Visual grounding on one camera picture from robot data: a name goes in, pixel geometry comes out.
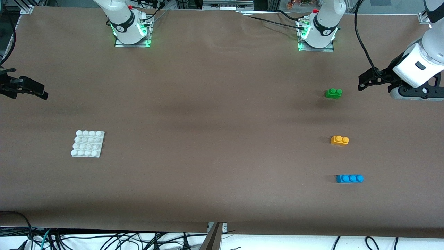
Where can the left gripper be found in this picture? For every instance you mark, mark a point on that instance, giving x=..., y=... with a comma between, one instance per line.
x=387, y=75

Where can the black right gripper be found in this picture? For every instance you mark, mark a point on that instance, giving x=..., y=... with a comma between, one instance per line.
x=7, y=85

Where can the yellow two-stud block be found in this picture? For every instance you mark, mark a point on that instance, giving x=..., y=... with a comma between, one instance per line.
x=339, y=140

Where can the white studded base plate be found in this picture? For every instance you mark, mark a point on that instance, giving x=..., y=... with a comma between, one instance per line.
x=87, y=144

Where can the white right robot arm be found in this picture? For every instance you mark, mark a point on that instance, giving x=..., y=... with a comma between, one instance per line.
x=121, y=21

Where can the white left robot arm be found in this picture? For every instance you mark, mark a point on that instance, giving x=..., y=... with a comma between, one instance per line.
x=326, y=24

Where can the green two-stud block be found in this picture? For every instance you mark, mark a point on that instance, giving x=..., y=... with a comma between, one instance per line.
x=333, y=93

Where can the blue three-stud block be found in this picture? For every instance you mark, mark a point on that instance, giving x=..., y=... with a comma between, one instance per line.
x=349, y=178

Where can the orange object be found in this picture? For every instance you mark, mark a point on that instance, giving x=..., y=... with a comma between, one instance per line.
x=298, y=3

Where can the grey power strip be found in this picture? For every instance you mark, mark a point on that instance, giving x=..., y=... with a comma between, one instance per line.
x=225, y=7

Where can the brown paper table cover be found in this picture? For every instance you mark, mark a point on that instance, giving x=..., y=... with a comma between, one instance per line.
x=208, y=173

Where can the aluminium table edge profile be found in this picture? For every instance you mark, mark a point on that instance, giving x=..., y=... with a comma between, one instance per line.
x=213, y=239

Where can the aluminium corner bracket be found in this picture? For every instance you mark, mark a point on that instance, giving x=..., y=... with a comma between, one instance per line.
x=425, y=18

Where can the aluminium frame profile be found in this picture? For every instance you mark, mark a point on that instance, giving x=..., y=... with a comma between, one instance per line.
x=26, y=7

